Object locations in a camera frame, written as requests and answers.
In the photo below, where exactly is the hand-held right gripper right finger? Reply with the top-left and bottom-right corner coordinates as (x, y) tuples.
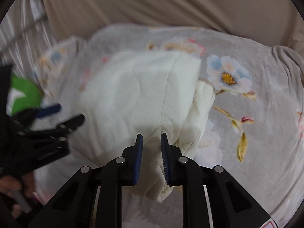
(161, 133), (279, 228)

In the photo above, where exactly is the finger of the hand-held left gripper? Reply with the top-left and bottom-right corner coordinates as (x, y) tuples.
(24, 113), (85, 165)
(31, 103), (63, 120)

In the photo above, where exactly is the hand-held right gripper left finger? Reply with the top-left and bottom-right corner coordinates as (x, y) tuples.
(28, 134), (144, 228)

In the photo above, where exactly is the cream quilted garment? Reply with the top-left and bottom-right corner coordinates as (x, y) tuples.
(78, 50), (216, 203)

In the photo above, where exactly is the person's left hand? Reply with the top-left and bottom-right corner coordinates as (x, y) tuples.
(0, 173), (36, 219)

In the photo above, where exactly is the grey floral blanket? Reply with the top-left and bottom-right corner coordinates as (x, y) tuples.
(31, 24), (304, 228)

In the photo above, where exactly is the white slatted frame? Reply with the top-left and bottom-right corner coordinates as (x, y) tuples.
(0, 0), (51, 61)

